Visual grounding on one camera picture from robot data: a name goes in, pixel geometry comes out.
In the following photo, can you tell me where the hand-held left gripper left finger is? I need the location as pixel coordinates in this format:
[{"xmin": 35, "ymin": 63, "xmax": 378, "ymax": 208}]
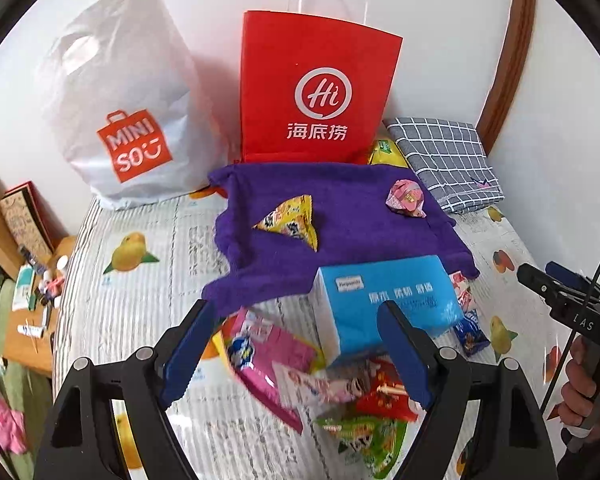
[{"xmin": 32, "ymin": 299, "xmax": 218, "ymax": 480}]

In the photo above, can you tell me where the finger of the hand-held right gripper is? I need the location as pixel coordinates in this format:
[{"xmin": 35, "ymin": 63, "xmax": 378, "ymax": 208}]
[
  {"xmin": 545, "ymin": 261, "xmax": 600, "ymax": 293},
  {"xmin": 516, "ymin": 263, "xmax": 563, "ymax": 308}
]

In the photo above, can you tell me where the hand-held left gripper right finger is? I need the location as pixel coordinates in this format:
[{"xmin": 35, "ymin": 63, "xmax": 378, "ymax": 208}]
[{"xmin": 375, "ymin": 302, "xmax": 561, "ymax": 480}]

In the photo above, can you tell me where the small blue snack packet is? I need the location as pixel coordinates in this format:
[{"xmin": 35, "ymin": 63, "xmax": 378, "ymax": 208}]
[{"xmin": 452, "ymin": 310, "xmax": 492, "ymax": 357}]

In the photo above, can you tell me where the white bear print snack bag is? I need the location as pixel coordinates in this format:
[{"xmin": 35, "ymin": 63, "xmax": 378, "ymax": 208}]
[{"xmin": 272, "ymin": 352, "xmax": 426, "ymax": 423}]

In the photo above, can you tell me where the person's right hand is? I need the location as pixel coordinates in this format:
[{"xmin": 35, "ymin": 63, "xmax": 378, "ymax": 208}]
[{"xmin": 555, "ymin": 335, "xmax": 600, "ymax": 433}]

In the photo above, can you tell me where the blue tissue pack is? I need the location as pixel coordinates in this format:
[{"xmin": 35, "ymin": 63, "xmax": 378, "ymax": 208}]
[{"xmin": 312, "ymin": 255, "xmax": 466, "ymax": 368}]

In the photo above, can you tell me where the purple towel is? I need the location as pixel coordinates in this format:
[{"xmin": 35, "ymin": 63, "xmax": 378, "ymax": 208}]
[{"xmin": 200, "ymin": 162, "xmax": 481, "ymax": 318}]

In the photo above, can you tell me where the grey checked folded cloth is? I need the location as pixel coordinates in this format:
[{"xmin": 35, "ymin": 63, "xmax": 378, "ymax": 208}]
[{"xmin": 382, "ymin": 116, "xmax": 506, "ymax": 216}]

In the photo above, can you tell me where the pink wrapped candy packet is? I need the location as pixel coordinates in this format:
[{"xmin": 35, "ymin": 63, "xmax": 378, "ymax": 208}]
[{"xmin": 384, "ymin": 178, "xmax": 427, "ymax": 219}]

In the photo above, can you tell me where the wooden desk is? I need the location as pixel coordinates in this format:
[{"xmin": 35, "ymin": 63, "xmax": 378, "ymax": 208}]
[{"xmin": 2, "ymin": 235, "xmax": 78, "ymax": 376}]

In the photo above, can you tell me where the yellow triangular snack packet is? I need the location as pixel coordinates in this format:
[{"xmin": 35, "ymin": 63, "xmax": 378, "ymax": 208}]
[{"xmin": 251, "ymin": 193, "xmax": 321, "ymax": 252}]

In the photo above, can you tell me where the teal tube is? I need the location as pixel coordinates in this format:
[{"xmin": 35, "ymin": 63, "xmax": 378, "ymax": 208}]
[{"xmin": 14, "ymin": 265, "xmax": 36, "ymax": 313}]

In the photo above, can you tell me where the green cloth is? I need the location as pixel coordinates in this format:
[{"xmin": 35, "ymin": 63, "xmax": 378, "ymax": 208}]
[{"xmin": 0, "ymin": 265, "xmax": 51, "ymax": 471}]

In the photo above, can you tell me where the pink cloth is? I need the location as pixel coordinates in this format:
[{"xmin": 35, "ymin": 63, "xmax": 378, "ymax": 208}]
[{"xmin": 0, "ymin": 372, "xmax": 31, "ymax": 456}]

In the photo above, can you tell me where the yellow green snack packet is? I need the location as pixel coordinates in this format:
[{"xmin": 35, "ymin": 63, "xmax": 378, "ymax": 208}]
[{"xmin": 367, "ymin": 138, "xmax": 410, "ymax": 171}]

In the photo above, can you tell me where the white plastic shopping bag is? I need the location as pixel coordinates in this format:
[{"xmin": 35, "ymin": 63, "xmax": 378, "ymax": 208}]
[{"xmin": 37, "ymin": 0, "xmax": 231, "ymax": 211}]

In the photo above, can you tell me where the red paper bag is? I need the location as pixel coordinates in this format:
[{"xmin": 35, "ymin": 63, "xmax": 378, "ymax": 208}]
[{"xmin": 239, "ymin": 0, "xmax": 405, "ymax": 166}]

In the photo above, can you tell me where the brown wooden door frame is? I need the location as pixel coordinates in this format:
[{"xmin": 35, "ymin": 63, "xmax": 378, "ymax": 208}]
[{"xmin": 475, "ymin": 0, "xmax": 538, "ymax": 156}]

